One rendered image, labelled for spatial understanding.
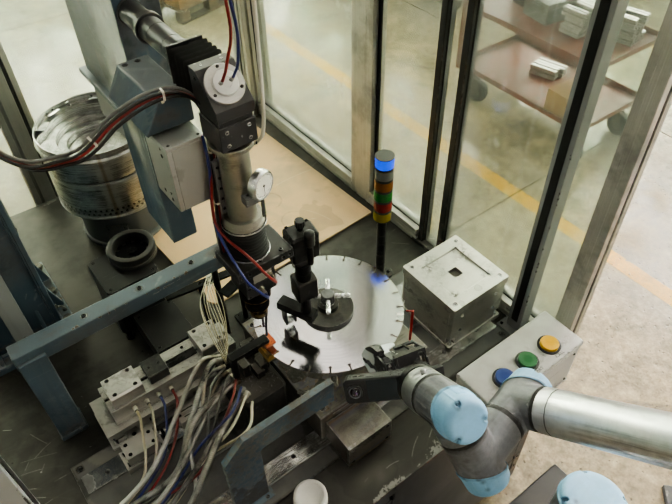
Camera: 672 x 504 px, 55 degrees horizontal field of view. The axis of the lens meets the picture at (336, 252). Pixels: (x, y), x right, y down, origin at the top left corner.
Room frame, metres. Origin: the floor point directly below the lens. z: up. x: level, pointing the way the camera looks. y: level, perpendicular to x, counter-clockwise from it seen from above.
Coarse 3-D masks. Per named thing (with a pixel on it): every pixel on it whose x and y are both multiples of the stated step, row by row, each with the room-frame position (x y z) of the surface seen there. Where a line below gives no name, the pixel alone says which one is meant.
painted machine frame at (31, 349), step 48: (96, 0) 1.09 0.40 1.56; (144, 0) 1.06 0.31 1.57; (96, 48) 1.17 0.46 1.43; (144, 48) 1.05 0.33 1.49; (144, 96) 0.85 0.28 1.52; (144, 144) 0.86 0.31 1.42; (144, 192) 0.92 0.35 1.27; (0, 240) 0.99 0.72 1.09; (0, 288) 0.94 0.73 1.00; (48, 288) 1.13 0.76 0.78; (144, 288) 0.88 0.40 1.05; (0, 336) 0.94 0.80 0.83; (48, 336) 0.76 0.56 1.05; (48, 384) 0.72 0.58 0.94
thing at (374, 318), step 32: (320, 256) 1.06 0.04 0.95; (288, 288) 0.96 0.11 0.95; (320, 288) 0.95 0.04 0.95; (352, 288) 0.95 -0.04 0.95; (384, 288) 0.95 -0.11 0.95; (256, 320) 0.87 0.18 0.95; (352, 320) 0.86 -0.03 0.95; (384, 320) 0.86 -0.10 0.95; (288, 352) 0.78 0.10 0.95; (320, 352) 0.78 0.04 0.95; (352, 352) 0.78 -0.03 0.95
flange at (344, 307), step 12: (324, 288) 0.95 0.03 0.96; (312, 300) 0.91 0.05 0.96; (336, 300) 0.90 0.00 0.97; (348, 300) 0.91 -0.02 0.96; (324, 312) 0.87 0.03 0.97; (336, 312) 0.87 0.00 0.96; (348, 312) 0.88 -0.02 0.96; (312, 324) 0.85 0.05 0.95; (324, 324) 0.84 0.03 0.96; (336, 324) 0.84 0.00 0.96
